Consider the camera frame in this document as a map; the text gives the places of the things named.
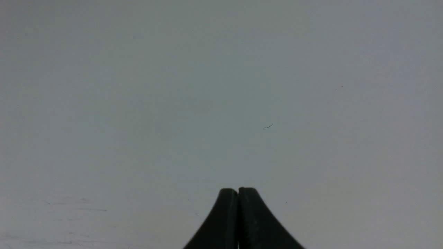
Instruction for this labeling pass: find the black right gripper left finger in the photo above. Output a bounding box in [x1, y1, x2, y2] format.
[184, 188, 238, 249]

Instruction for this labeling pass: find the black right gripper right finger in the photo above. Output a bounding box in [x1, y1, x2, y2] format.
[238, 187, 304, 249]

